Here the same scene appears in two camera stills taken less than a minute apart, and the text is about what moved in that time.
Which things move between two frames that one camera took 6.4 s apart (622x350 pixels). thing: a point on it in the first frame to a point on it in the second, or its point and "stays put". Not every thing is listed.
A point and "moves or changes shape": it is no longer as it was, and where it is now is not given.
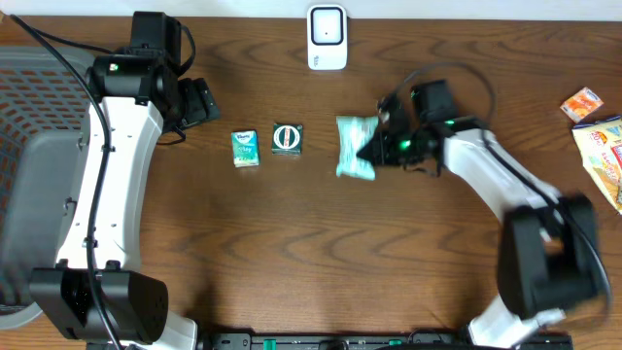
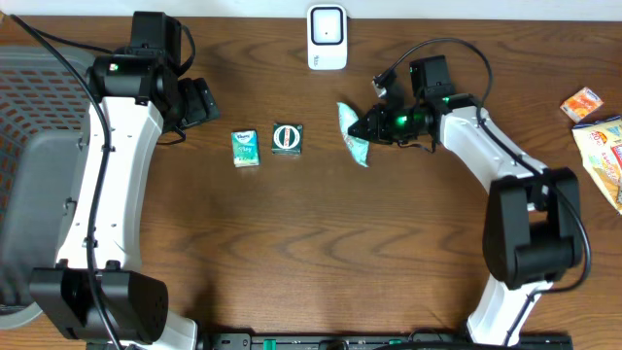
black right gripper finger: x=373 y=150 to x=366 y=128
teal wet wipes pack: x=353 y=132 moves or changes shape
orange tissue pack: x=581 y=104 stays put
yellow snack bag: x=601 y=146 stays put
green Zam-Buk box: x=287 y=139 stays put
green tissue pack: x=245 y=147 stays put
